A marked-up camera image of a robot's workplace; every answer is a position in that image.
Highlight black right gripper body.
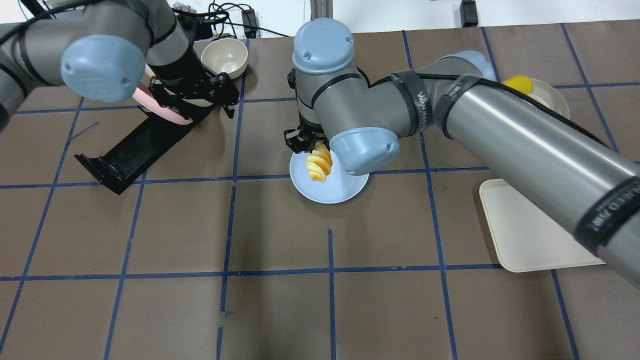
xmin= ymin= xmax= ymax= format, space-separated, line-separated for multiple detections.
xmin=283 ymin=126 xmax=329 ymax=154

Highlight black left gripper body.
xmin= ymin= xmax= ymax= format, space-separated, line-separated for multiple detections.
xmin=149 ymin=71 xmax=240 ymax=120

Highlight yellow spiral bread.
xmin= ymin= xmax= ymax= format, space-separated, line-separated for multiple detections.
xmin=305 ymin=141 xmax=333 ymax=183

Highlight pink plate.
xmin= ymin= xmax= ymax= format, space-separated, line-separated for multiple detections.
xmin=132 ymin=83 xmax=193 ymax=126

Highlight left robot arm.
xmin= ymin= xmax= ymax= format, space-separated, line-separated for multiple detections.
xmin=1 ymin=0 xmax=239 ymax=129

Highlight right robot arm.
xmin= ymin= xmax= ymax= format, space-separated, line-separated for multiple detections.
xmin=285 ymin=17 xmax=640 ymax=286

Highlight light blue round plate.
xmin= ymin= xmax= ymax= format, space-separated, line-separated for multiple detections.
xmin=289 ymin=150 xmax=370 ymax=204

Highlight cream bowl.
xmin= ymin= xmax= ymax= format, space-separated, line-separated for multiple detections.
xmin=199 ymin=38 xmax=249 ymax=79

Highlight black power adapter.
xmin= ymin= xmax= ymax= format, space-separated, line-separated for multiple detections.
xmin=241 ymin=8 xmax=258 ymax=39

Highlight black dish rack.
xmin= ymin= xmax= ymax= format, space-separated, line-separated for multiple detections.
xmin=74 ymin=105 xmax=215 ymax=195

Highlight yellow lemon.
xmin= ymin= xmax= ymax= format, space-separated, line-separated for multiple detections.
xmin=502 ymin=75 xmax=534 ymax=95

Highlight white rectangular tray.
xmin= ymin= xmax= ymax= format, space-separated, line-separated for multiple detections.
xmin=478 ymin=178 xmax=604 ymax=273

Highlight black cables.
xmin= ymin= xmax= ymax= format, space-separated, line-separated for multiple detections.
xmin=172 ymin=1 xmax=291 ymax=41

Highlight black box at wall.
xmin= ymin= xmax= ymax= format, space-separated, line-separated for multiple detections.
xmin=459 ymin=0 xmax=479 ymax=28

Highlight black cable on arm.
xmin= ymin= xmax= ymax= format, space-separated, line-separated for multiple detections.
xmin=390 ymin=70 xmax=621 ymax=153

